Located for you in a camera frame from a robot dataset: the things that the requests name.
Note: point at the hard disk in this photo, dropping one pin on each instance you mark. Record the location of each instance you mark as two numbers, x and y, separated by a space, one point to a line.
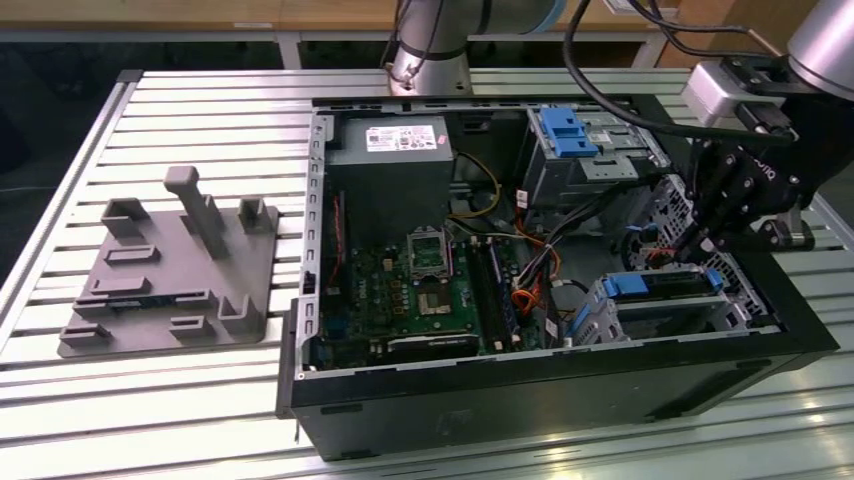
627 286

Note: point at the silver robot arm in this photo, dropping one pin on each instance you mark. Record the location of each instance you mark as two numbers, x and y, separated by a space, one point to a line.
434 60

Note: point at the metal disk bay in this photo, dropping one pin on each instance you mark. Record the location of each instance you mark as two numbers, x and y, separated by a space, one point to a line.
667 320

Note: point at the black RAM slot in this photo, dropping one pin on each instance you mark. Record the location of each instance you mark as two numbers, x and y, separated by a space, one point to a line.
475 295
501 300

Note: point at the grey metal drive cage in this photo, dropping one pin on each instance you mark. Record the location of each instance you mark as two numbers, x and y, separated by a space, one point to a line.
601 175

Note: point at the blue drive latch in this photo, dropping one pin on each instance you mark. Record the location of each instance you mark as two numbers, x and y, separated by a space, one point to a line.
567 130

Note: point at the wooden cabinet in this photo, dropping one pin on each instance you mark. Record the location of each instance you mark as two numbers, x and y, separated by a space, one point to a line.
714 20

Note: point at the black PC case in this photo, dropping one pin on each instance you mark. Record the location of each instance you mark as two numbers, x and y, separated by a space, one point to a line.
534 395

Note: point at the square CPU socket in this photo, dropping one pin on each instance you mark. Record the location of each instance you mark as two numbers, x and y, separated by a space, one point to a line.
437 304

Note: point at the grey power supply unit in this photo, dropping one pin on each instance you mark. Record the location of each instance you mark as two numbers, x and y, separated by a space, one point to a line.
394 190

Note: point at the black graphics card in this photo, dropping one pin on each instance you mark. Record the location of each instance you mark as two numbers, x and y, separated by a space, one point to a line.
434 345

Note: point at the green motherboard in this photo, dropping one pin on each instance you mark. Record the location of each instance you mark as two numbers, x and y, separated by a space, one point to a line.
374 300

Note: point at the grey parts rack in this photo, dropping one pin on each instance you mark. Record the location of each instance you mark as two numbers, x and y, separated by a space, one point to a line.
167 260

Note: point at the green RAM stick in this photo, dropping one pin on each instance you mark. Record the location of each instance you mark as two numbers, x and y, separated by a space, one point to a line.
143 302

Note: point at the grey camera bracket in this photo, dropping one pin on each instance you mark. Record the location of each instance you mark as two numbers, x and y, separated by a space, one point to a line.
794 230

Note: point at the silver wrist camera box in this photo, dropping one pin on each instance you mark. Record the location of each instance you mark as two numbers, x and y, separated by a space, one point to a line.
714 90

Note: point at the wooden desk with white frame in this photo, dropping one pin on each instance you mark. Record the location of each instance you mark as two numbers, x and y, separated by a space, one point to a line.
134 12

